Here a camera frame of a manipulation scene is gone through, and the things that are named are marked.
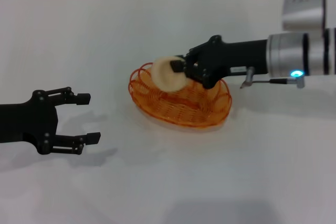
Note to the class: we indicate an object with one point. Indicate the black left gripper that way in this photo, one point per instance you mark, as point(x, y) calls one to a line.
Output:
point(26, 121)

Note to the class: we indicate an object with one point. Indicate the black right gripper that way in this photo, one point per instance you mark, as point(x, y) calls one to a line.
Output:
point(236, 56)

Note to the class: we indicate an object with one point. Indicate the round cream bun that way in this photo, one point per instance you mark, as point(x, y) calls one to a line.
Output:
point(165, 77)

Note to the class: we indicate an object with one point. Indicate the orange woven plastic basket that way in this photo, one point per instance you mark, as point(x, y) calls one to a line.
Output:
point(183, 108)

